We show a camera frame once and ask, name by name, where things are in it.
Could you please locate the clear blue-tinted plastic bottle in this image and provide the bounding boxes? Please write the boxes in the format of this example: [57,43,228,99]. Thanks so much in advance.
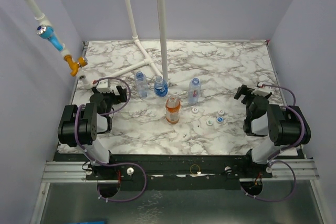
[135,71,148,98]

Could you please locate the blue label Pocari bottle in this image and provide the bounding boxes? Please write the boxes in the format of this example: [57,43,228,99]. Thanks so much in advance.
[154,76,168,97]

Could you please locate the orange tea bottle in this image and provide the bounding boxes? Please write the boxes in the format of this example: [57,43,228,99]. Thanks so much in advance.
[165,94,181,124]

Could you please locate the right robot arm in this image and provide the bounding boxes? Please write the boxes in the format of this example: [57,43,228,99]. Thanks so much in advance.
[234,83,311,178]

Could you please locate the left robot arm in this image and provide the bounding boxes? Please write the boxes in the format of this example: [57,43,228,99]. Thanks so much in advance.
[58,86,129,179]

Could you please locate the yellow plastic faucet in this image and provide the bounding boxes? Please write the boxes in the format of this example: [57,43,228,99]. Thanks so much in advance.
[64,55,88,77]

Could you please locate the blue plastic faucet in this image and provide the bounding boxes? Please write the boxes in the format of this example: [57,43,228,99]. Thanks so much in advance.
[36,24,64,51]

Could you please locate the blue object at bottom edge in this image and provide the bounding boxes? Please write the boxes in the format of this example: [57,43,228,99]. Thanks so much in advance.
[86,220,106,224]

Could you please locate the white vertical pole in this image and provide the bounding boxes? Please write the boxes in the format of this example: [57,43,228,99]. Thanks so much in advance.
[157,0,169,82]

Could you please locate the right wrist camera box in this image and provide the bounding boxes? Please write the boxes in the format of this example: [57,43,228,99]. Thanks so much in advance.
[252,82,272,97]

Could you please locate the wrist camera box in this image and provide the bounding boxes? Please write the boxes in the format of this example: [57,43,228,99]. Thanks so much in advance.
[252,82,272,97]
[95,80,111,93]

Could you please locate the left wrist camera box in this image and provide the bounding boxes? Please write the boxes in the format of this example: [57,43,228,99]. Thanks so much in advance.
[95,80,111,93]

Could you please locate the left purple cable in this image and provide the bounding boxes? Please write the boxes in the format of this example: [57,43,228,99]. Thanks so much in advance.
[73,77,148,204]

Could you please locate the purple cable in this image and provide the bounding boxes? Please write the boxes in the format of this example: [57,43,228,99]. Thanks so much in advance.
[240,84,307,202]
[73,77,148,204]

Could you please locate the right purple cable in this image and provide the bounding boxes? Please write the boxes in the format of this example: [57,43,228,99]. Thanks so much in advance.
[240,84,307,202]

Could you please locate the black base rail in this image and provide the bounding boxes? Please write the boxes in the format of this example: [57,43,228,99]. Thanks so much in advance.
[43,153,315,194]

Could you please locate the white PVC pipe frame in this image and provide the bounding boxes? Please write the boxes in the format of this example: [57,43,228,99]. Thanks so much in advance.
[6,0,165,91]

